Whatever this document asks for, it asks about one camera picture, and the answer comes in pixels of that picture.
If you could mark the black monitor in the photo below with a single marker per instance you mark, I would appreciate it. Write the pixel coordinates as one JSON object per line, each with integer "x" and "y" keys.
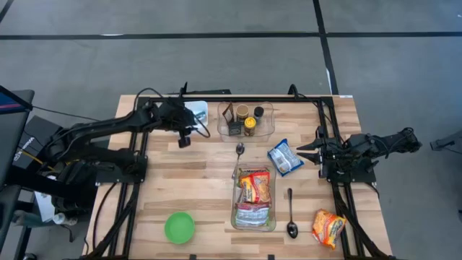
{"x": 14, "y": 126}

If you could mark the brown-lid spice jar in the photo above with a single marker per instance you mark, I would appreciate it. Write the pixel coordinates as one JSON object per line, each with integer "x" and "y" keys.
{"x": 242, "y": 111}

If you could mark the large clear plastic bin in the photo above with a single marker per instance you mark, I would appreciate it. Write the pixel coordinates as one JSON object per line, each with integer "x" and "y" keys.
{"x": 236, "y": 231}

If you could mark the black spice tin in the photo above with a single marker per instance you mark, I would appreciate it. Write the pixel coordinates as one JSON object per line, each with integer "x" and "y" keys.
{"x": 235, "y": 129}

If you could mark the blue ramen packet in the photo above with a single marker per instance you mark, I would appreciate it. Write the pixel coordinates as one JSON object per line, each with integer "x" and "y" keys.
{"x": 285, "y": 159}

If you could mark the green plastic bowl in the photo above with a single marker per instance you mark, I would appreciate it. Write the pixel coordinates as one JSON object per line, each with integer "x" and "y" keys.
{"x": 179, "y": 227}

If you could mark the brown spice packet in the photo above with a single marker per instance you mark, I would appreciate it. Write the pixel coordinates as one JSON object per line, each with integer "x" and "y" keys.
{"x": 227, "y": 113}

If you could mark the orange red ramen packet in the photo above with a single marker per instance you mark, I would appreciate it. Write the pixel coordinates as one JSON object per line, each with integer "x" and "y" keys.
{"x": 327, "y": 227}
{"x": 257, "y": 187}

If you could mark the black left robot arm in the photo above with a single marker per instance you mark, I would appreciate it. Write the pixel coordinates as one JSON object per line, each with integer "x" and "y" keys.
{"x": 108, "y": 126}

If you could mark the yellow-lid spice jar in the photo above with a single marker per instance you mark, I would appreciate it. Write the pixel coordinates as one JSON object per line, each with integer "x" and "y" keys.
{"x": 249, "y": 124}

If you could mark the black computer case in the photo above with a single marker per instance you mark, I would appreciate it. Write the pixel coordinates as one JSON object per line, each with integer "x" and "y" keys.
{"x": 30, "y": 130}

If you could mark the dark metal spoon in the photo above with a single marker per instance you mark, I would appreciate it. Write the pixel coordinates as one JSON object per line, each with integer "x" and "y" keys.
{"x": 292, "y": 229}

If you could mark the white plastic bottle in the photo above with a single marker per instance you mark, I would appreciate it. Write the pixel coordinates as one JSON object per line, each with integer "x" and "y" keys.
{"x": 61, "y": 218}

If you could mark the small clear plastic bin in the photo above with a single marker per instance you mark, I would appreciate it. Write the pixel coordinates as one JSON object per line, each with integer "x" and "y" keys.
{"x": 267, "y": 133}

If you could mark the white plastic bin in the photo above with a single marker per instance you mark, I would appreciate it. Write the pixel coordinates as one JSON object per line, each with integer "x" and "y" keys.
{"x": 196, "y": 106}

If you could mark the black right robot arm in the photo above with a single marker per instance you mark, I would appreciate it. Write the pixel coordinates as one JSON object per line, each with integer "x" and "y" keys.
{"x": 397, "y": 142}

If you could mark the lime chili shrimp ramen packet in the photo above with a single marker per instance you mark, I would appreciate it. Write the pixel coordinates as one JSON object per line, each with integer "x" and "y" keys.
{"x": 252, "y": 215}
{"x": 252, "y": 170}

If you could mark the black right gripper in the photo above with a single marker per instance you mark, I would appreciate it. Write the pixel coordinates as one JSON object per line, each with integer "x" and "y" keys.
{"x": 343, "y": 151}

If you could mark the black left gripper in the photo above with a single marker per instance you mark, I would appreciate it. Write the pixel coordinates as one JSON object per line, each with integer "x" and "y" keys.
{"x": 175, "y": 115}

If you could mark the white box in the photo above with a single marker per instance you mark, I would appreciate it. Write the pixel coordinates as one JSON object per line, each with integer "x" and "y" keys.
{"x": 45, "y": 207}

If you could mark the black-lid spice jar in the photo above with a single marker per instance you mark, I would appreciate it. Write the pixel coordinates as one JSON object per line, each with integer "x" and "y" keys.
{"x": 258, "y": 112}

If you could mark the black aluminium rig frame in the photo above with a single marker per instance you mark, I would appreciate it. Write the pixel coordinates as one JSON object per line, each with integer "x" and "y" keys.
{"x": 252, "y": 98}

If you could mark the black stand leg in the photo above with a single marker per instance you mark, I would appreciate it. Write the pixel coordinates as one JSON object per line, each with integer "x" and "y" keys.
{"x": 445, "y": 144}

